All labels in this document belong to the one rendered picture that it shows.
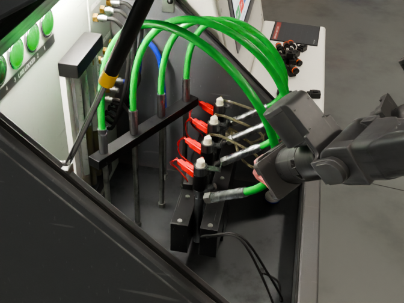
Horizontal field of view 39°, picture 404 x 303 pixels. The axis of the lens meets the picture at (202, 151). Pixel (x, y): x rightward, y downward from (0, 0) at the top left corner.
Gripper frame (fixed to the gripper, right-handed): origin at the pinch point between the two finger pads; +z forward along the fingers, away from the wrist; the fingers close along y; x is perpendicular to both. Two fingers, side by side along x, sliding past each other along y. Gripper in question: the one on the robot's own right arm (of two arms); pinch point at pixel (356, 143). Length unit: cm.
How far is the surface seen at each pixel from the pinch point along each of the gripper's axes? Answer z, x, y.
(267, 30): 48, -87, 18
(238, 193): 14.2, 17.6, 7.6
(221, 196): 18.2, 17.1, 8.3
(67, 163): 14, 41, 31
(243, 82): -0.1, 17.2, 23.5
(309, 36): 38, -89, 8
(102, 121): 34.1, 12.8, 31.3
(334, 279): 87, -81, -82
